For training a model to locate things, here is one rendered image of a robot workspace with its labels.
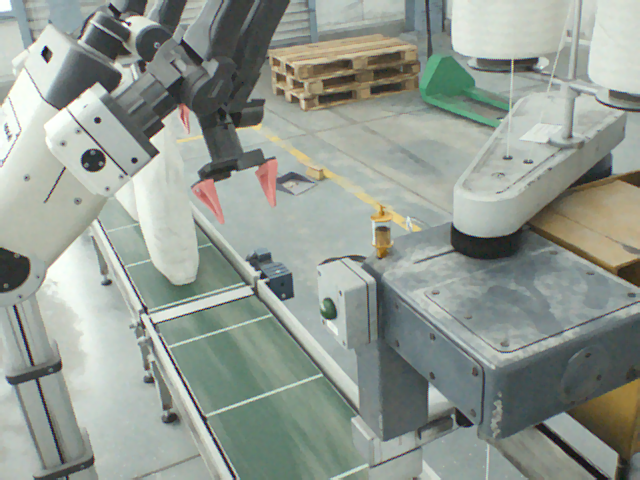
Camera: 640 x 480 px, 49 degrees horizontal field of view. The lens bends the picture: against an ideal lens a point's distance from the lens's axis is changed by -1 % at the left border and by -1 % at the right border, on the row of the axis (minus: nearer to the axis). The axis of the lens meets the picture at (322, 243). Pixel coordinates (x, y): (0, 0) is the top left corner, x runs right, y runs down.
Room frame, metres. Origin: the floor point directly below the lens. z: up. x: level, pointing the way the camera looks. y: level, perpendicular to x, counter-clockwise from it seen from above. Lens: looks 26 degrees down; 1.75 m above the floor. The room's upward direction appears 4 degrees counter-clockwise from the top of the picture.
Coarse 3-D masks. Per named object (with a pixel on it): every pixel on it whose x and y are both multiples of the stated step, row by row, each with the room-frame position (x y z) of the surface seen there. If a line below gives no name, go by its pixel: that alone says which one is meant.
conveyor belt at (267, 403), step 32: (192, 320) 2.22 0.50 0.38; (224, 320) 2.20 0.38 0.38; (256, 320) 2.18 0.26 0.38; (192, 352) 2.01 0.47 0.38; (224, 352) 2.00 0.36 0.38; (256, 352) 1.98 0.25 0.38; (288, 352) 1.97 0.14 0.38; (192, 384) 1.83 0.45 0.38; (224, 384) 1.82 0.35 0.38; (256, 384) 1.81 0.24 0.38; (288, 384) 1.79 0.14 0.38; (320, 384) 1.78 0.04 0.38; (224, 416) 1.66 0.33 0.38; (256, 416) 1.65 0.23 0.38; (288, 416) 1.64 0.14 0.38; (320, 416) 1.63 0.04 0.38; (352, 416) 1.62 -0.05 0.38; (224, 448) 1.52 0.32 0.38; (256, 448) 1.51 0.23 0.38; (288, 448) 1.51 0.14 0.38; (320, 448) 1.50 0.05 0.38; (352, 448) 1.49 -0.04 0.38
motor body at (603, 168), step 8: (600, 160) 1.08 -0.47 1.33; (608, 160) 1.08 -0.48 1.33; (592, 168) 1.06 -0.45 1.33; (600, 168) 1.07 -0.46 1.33; (608, 168) 1.09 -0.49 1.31; (584, 176) 1.07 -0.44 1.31; (592, 176) 1.07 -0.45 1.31; (600, 176) 1.08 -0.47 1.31; (608, 176) 1.08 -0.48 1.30; (576, 184) 1.07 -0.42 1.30
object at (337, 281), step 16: (320, 272) 0.79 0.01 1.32; (336, 272) 0.77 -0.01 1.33; (352, 272) 0.77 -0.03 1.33; (320, 288) 0.79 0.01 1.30; (336, 288) 0.74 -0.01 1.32; (352, 288) 0.73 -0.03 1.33; (368, 288) 0.74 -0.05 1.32; (336, 304) 0.75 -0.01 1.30; (352, 304) 0.73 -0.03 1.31; (368, 304) 0.74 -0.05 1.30; (336, 320) 0.75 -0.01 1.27; (352, 320) 0.73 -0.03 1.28; (336, 336) 0.75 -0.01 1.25; (352, 336) 0.73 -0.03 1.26; (368, 336) 0.74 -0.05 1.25
